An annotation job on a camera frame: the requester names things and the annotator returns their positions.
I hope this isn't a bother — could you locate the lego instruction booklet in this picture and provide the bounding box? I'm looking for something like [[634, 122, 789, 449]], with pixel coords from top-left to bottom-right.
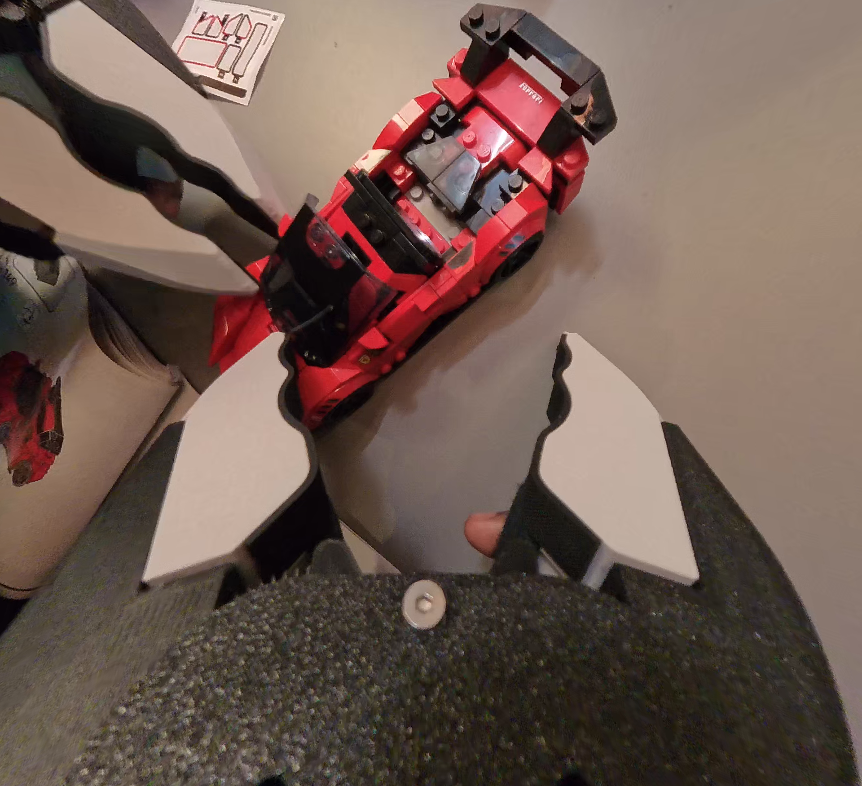
[[0, 247, 186, 598]]

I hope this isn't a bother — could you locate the red lego car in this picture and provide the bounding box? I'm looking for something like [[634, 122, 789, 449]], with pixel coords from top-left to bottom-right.
[[209, 3, 618, 431]]

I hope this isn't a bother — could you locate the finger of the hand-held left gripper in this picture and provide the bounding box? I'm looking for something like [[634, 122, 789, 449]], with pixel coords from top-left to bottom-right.
[[0, 92, 262, 296], [39, 0, 287, 256]]

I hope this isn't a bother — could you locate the dark transparent lego canopy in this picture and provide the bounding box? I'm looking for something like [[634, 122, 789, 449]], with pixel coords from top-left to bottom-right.
[[261, 193, 398, 369]]

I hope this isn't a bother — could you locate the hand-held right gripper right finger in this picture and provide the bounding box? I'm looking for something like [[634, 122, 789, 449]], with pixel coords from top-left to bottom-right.
[[493, 331, 701, 592]]

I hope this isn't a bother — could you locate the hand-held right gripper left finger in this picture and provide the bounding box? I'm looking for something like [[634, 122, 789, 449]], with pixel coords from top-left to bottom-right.
[[140, 330, 319, 592]]

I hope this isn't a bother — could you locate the lego sticker sheet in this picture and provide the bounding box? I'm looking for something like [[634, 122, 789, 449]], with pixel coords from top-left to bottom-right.
[[172, 0, 286, 106]]

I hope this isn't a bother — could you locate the person's left hand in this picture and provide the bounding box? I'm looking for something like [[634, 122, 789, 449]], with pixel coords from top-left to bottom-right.
[[150, 178, 184, 221]]

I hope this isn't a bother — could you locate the person's right hand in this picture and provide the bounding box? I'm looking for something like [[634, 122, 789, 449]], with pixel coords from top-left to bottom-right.
[[465, 511, 509, 558]]

